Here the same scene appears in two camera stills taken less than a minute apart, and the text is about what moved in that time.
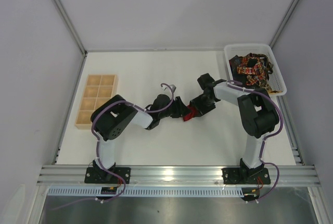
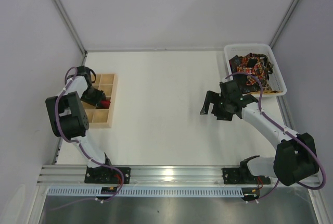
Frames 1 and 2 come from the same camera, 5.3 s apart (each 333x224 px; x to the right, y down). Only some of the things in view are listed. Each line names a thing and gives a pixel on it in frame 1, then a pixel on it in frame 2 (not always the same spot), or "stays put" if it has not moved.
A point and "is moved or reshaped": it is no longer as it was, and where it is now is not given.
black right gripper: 199,103 to 215,103
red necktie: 192,113 is moved or reshaped
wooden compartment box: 99,88 stays put
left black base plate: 90,176 stays put
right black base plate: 246,176 stays put
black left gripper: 177,108 to 93,97
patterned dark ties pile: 252,71 stays put
